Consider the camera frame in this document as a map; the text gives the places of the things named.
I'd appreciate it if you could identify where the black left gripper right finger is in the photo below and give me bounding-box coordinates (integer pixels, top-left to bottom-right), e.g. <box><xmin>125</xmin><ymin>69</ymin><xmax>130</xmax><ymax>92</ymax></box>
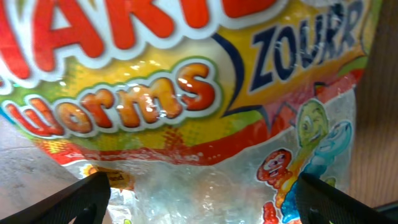
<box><xmin>295</xmin><ymin>173</ymin><xmax>397</xmax><ymax>224</ymax></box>

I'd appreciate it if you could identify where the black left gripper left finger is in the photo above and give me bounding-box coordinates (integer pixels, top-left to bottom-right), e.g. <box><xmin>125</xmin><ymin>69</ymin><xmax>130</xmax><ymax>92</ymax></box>
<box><xmin>1</xmin><ymin>172</ymin><xmax>111</xmax><ymax>224</ymax></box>

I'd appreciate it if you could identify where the green Haribo worms bag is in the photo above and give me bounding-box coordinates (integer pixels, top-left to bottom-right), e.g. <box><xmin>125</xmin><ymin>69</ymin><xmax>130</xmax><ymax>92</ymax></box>
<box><xmin>1</xmin><ymin>0</ymin><xmax>382</xmax><ymax>223</ymax></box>

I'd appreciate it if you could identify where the black open gift box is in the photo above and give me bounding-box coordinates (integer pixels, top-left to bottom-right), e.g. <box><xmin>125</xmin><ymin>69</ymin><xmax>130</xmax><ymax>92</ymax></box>
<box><xmin>375</xmin><ymin>202</ymin><xmax>398</xmax><ymax>221</ymax></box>

